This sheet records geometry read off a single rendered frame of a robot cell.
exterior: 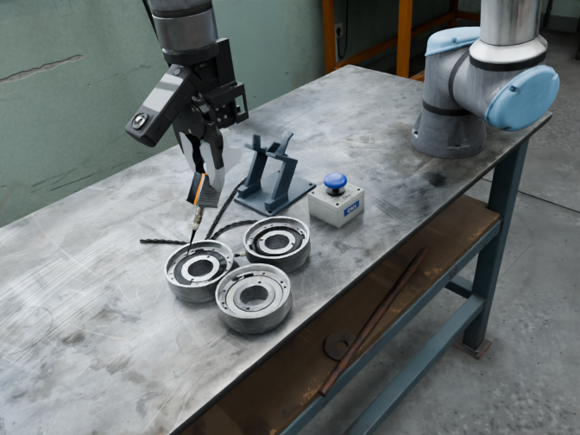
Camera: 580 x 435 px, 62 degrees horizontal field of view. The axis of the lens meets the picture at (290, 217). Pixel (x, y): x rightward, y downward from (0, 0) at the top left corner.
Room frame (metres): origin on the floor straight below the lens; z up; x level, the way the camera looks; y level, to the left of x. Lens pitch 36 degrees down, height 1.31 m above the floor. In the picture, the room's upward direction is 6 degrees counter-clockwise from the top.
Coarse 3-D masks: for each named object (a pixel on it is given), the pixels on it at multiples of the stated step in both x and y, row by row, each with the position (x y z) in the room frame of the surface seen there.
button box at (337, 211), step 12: (312, 192) 0.70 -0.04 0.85; (324, 192) 0.69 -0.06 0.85; (336, 192) 0.68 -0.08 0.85; (348, 192) 0.69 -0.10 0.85; (360, 192) 0.68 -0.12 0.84; (312, 204) 0.69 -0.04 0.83; (324, 204) 0.67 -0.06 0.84; (336, 204) 0.66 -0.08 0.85; (348, 204) 0.66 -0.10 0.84; (360, 204) 0.68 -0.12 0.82; (324, 216) 0.67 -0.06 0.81; (336, 216) 0.65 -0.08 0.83; (348, 216) 0.66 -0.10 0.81
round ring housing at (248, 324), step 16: (240, 272) 0.53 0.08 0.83; (256, 272) 0.53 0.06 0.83; (272, 272) 0.52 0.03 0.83; (224, 288) 0.50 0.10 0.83; (240, 288) 0.50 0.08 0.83; (256, 288) 0.50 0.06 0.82; (272, 288) 0.49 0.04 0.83; (288, 288) 0.48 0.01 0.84; (224, 304) 0.47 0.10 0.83; (240, 304) 0.47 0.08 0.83; (288, 304) 0.46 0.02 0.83; (224, 320) 0.45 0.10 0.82; (240, 320) 0.43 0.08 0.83; (256, 320) 0.43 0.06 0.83; (272, 320) 0.44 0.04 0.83
